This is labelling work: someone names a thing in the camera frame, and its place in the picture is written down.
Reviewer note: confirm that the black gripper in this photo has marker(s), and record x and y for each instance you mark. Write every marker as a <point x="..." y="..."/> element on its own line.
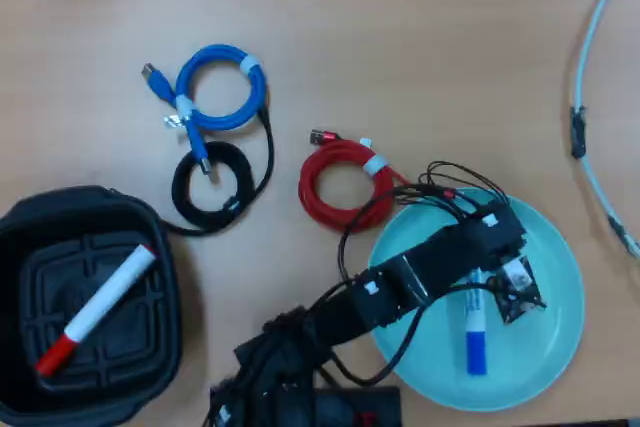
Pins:
<point x="495" y="237"/>

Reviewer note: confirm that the white marker pen blue cap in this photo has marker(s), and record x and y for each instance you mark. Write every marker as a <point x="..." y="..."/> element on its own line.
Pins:
<point x="476" y="347"/>

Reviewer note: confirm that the white marker pen red cap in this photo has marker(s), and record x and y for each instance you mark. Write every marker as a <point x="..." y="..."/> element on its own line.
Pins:
<point x="100" y="302"/>

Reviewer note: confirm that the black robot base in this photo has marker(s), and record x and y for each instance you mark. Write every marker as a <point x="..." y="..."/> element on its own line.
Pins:
<point x="350" y="404"/>

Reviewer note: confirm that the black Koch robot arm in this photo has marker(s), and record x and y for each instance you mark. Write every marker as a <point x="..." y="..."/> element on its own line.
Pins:
<point x="390" y="292"/>

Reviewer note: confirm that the green round bowl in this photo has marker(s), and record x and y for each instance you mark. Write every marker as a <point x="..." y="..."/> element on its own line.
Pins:
<point x="550" y="347"/>

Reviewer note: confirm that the black square bowl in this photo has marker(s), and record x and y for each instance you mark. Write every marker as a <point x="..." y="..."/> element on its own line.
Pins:
<point x="50" y="227"/>

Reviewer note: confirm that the black tape wrap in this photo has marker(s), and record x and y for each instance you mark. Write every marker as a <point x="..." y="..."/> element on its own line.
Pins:
<point x="619" y="232"/>

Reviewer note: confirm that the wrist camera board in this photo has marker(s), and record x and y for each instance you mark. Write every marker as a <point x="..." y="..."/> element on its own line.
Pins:
<point x="517" y="289"/>

